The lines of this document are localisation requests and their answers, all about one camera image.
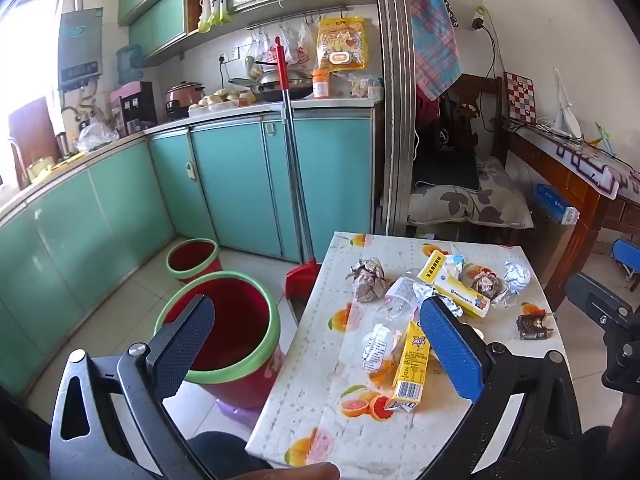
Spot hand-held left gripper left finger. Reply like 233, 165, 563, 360
49, 294, 217, 480

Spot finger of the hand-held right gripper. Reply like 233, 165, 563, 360
566, 272, 633, 332

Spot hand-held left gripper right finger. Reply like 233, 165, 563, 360
419, 296, 583, 480

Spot large red green-rimmed bin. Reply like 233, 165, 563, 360
152, 271, 282, 409

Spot yellow white medicine box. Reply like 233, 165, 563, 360
416, 250, 494, 319

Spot person's right forearm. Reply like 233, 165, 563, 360
602, 392, 640, 480

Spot person's left hand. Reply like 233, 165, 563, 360
240, 461, 342, 480

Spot yellow drink carton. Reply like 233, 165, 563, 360
387, 320, 432, 414

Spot blue stool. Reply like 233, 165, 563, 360
612, 238, 640, 278

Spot brown wrapper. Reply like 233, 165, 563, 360
516, 311, 554, 341

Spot white snack packet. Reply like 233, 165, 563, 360
362, 322, 404, 377

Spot clear plastic bottle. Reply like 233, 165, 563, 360
375, 276, 437, 328

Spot crumpled foil wrapper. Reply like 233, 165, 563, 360
472, 265, 509, 302

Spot silver foil ball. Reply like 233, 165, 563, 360
502, 260, 532, 297

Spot purple basin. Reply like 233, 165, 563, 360
215, 394, 267, 419

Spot white blue wrapper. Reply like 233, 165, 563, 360
445, 254, 469, 282

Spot small red green-rimmed bin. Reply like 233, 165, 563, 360
166, 238, 224, 287

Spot blue box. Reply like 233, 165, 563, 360
532, 183, 581, 225

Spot person's dark trousers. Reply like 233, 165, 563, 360
187, 429, 275, 472

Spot large crumpled printed paper ball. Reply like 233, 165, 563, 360
345, 256, 392, 304

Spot wooden desk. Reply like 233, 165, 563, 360
502, 119, 640, 312

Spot red dustpan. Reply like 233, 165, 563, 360
285, 259, 321, 302

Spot white printed desk runner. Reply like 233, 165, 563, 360
537, 127, 640, 199

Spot floral cushion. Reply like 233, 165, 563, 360
407, 155, 535, 229

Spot teal lower kitchen cabinets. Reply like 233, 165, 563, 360
0, 102, 377, 397

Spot teal kitchen cabinets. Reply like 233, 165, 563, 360
0, 102, 377, 397
117, 0, 213, 63

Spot black seat pad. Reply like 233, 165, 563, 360
412, 152, 481, 192

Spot white pointed object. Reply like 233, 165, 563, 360
549, 67, 584, 139

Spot checkered box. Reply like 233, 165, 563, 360
503, 71, 539, 125

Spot black bag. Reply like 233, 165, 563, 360
437, 95, 479, 154

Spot crumpled clear plastic bag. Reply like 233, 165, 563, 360
77, 120, 121, 154

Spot red cloth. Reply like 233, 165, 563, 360
414, 95, 441, 147

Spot wooden chair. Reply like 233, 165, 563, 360
439, 73, 507, 233

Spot pink black appliance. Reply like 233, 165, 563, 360
109, 81, 159, 137

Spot pink rice cooker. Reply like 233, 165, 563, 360
164, 80, 206, 121

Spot pile of steamed buns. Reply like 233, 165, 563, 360
188, 87, 257, 112

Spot brown cutting board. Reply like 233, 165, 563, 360
8, 95, 61, 162

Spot metal wok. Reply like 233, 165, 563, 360
228, 67, 315, 103

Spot blue water jug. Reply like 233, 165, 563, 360
115, 44, 147, 87

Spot clear hanging plastic bag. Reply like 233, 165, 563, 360
247, 30, 281, 69
280, 20, 314, 67

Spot plaid hanging cloth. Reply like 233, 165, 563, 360
406, 0, 461, 102

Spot grey water heater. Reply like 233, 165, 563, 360
57, 8, 105, 93

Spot yellow snack bag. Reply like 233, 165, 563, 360
314, 16, 369, 74

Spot teal upper kitchen cabinets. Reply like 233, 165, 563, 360
117, 0, 213, 63

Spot red silver broom handle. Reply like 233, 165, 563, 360
273, 36, 317, 267

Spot black charger cable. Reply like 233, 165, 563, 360
479, 24, 518, 128

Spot metal sliding door frame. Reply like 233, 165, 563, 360
372, 0, 419, 237

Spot metal hanging rail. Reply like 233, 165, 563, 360
247, 6, 349, 32

